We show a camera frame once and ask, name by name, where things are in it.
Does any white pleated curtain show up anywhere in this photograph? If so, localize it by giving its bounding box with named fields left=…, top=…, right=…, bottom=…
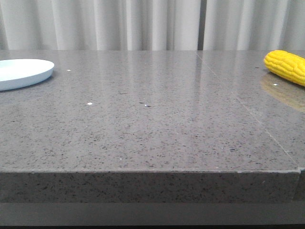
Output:
left=0, top=0, right=305, bottom=51

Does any yellow corn cob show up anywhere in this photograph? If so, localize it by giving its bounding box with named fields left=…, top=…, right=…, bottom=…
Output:
left=264, top=50, right=305, bottom=86

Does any light blue round plate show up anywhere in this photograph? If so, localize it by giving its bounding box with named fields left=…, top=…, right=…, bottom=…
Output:
left=0, top=59, right=55, bottom=91

